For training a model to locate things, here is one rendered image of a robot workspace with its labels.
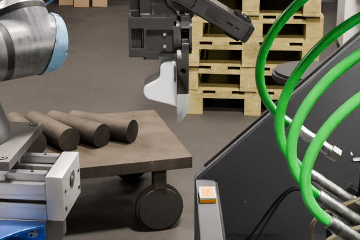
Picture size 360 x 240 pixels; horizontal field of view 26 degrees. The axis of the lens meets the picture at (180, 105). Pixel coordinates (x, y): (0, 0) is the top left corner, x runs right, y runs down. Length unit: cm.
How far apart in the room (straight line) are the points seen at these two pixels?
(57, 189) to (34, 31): 31
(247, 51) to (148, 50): 387
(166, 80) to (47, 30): 56
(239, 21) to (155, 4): 11
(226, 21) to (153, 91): 13
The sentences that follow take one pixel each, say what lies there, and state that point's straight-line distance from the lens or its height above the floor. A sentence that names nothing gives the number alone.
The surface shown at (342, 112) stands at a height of 127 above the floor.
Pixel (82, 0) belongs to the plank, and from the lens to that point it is 879.
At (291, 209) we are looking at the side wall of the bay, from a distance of 160.
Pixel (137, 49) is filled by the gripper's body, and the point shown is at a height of 132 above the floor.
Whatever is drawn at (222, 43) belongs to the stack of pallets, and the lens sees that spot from 485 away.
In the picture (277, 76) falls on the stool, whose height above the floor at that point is 67.
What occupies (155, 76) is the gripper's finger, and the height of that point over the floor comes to 127.
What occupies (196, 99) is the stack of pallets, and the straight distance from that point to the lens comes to 498.
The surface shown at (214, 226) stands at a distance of 136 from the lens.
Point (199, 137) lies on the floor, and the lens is 458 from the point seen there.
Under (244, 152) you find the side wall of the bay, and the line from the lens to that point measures 154.
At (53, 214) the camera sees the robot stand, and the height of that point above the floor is 92.
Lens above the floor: 155
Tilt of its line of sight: 17 degrees down
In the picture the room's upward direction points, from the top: straight up
